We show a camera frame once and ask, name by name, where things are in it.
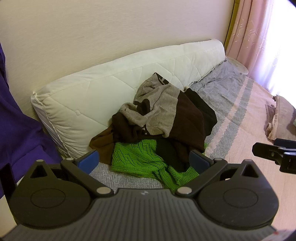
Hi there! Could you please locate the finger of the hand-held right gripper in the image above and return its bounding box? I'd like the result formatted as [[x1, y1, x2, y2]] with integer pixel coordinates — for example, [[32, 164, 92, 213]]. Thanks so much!
[[252, 138, 296, 173]]

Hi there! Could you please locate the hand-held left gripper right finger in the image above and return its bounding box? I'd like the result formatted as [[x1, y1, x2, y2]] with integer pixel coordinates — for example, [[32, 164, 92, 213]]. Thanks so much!
[[174, 149, 259, 198]]

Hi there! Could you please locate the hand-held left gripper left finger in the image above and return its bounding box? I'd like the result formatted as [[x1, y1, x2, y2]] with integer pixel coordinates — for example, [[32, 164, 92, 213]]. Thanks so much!
[[28, 149, 114, 198]]

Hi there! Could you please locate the grey and dark brown sweater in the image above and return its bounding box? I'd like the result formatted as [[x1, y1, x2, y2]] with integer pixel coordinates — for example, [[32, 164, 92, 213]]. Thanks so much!
[[112, 72, 218, 171]]

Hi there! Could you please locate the brown garment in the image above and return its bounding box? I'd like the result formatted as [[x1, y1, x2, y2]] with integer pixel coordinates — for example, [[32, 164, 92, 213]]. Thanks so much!
[[89, 126, 116, 165]]

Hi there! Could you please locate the folded beige blanket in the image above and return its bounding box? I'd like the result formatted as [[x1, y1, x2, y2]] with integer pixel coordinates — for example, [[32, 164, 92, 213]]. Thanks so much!
[[265, 95, 296, 141]]

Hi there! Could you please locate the green knit sweater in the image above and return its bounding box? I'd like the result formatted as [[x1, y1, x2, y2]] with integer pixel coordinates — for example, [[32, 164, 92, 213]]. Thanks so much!
[[111, 138, 208, 193]]

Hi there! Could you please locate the white quilted bolster pillow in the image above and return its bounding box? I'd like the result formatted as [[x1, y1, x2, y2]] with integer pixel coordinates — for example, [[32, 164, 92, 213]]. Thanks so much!
[[31, 39, 226, 160]]

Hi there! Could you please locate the purple cloth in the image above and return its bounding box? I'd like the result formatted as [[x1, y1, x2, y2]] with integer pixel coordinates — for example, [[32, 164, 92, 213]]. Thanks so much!
[[0, 42, 62, 198]]

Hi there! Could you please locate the clear plastic dish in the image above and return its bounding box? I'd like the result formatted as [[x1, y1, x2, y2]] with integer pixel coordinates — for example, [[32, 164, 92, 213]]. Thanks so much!
[[225, 57, 249, 76]]

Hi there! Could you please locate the pink curtain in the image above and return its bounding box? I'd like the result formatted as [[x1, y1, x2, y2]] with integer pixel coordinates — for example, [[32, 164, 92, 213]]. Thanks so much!
[[225, 0, 296, 93]]

